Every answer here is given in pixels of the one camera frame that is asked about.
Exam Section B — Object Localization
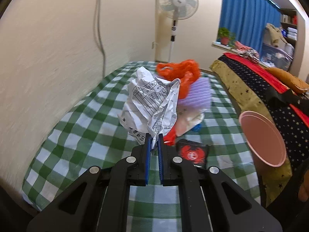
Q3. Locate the red shiny wrapper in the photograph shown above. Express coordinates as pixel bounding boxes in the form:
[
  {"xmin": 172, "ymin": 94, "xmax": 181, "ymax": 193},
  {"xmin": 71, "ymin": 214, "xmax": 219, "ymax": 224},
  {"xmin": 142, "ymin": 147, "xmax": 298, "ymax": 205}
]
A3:
[{"xmin": 163, "ymin": 126, "xmax": 177, "ymax": 146}]

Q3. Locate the black crab snack packet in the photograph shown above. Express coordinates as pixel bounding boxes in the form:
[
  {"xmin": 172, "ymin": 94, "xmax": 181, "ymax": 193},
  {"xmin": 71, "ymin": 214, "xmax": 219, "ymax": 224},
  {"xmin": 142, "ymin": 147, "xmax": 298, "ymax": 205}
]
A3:
[{"xmin": 176, "ymin": 139, "xmax": 210, "ymax": 169}]

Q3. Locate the printed white paper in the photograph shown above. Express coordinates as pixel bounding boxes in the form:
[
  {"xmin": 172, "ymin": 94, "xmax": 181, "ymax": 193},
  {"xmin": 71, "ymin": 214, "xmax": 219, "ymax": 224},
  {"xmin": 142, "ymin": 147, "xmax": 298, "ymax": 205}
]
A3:
[{"xmin": 118, "ymin": 67, "xmax": 180, "ymax": 145}]

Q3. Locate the orange plastic bag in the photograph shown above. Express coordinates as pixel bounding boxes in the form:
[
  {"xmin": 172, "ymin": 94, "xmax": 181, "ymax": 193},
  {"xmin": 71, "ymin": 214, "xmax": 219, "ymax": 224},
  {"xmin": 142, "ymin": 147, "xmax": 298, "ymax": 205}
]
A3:
[{"xmin": 156, "ymin": 59, "xmax": 201, "ymax": 99}]

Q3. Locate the pink trash bin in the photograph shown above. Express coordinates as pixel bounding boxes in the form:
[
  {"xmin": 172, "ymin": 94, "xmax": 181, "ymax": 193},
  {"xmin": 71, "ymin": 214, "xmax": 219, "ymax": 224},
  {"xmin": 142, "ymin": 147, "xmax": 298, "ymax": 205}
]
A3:
[{"xmin": 239, "ymin": 111, "xmax": 286, "ymax": 173}]

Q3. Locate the orange-brown pillow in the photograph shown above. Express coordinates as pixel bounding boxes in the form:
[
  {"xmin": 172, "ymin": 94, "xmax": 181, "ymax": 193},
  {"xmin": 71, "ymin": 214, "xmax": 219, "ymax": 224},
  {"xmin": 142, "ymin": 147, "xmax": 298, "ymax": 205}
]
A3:
[{"xmin": 265, "ymin": 68, "xmax": 309, "ymax": 94}]

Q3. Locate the blue plastic scrap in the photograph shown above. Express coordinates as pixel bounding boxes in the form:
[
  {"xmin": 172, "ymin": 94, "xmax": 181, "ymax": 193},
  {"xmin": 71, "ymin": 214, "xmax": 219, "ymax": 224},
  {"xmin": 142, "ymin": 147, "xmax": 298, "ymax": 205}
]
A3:
[{"xmin": 191, "ymin": 123, "xmax": 202, "ymax": 132}]

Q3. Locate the clear plastic storage box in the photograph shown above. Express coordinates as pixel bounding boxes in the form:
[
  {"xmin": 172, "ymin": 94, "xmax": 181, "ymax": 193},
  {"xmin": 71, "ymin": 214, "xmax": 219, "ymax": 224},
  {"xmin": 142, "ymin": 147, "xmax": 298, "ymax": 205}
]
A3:
[{"xmin": 260, "ymin": 43, "xmax": 293, "ymax": 71}]

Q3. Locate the white plastic bag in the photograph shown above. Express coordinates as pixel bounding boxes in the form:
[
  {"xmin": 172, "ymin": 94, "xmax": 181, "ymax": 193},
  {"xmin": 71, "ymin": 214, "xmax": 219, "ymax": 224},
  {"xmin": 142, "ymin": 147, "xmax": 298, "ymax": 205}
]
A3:
[{"xmin": 175, "ymin": 106, "xmax": 205, "ymax": 137}]

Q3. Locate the green checkered tablecloth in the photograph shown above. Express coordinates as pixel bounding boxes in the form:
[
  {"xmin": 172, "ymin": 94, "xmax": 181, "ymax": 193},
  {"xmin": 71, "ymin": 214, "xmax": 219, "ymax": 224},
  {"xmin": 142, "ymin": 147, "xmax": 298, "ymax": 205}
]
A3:
[{"xmin": 22, "ymin": 61, "xmax": 260, "ymax": 231}]

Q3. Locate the beige jacket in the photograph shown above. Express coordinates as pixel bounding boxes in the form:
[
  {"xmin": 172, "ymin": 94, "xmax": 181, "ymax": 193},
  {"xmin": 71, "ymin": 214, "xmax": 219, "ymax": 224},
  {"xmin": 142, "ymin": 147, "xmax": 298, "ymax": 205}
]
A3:
[{"xmin": 266, "ymin": 23, "xmax": 288, "ymax": 48}]

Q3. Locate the striped black white clothing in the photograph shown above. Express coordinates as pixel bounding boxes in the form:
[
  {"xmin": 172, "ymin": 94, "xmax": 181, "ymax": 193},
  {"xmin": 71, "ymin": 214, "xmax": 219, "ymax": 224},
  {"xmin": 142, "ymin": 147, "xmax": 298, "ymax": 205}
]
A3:
[{"xmin": 238, "ymin": 48, "xmax": 259, "ymax": 62}]

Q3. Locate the wooden bookshelf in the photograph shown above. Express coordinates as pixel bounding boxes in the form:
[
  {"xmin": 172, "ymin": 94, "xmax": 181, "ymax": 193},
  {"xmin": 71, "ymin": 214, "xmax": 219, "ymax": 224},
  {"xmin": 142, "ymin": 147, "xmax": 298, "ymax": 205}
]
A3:
[{"xmin": 280, "ymin": 9, "xmax": 297, "ymax": 47}]

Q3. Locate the pink folded clothing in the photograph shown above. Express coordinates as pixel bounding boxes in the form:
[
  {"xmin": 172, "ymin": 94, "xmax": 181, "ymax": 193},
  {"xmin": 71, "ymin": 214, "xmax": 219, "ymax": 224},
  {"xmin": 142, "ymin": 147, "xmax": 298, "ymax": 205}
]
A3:
[{"xmin": 235, "ymin": 41, "xmax": 251, "ymax": 51}]

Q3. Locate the star patterned bed skirt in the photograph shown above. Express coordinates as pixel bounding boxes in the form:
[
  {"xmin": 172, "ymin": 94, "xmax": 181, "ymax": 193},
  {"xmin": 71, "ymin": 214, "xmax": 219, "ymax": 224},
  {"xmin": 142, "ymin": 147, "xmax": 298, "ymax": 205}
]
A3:
[{"xmin": 211, "ymin": 53, "xmax": 308, "ymax": 206}]

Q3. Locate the potted green plant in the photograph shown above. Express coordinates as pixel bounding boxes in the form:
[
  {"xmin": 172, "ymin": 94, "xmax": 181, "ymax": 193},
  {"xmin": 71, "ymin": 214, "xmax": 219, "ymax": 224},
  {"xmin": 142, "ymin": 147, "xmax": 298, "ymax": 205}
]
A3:
[{"xmin": 217, "ymin": 27, "xmax": 236, "ymax": 47}]

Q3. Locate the blue curtain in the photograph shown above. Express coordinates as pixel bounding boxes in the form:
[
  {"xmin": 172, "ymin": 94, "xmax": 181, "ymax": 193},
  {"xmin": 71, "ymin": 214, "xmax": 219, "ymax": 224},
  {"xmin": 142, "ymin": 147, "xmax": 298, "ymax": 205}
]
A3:
[{"xmin": 219, "ymin": 0, "xmax": 281, "ymax": 52}]

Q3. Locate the white standing fan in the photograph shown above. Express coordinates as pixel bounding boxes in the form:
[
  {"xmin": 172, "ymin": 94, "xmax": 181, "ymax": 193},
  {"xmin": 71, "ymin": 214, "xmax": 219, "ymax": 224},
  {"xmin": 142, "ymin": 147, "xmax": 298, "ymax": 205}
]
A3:
[{"xmin": 156, "ymin": 0, "xmax": 199, "ymax": 62}]

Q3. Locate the grey wall cable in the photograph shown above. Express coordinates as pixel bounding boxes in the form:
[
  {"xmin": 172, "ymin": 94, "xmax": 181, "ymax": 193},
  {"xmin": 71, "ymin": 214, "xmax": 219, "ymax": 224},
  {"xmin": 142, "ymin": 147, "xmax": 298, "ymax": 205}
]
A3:
[{"xmin": 93, "ymin": 0, "xmax": 107, "ymax": 79}]

